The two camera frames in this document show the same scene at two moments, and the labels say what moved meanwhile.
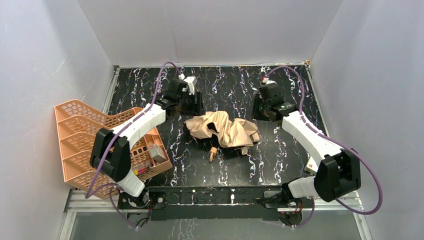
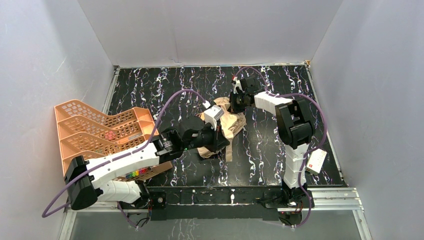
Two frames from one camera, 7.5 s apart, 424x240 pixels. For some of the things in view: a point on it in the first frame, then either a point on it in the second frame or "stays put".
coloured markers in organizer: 137,172 stays put
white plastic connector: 267,82 to 237,84
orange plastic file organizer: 78,125 stays put
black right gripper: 261,108 to 235,103
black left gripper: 193,105 to 216,142
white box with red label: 311,166 stays put
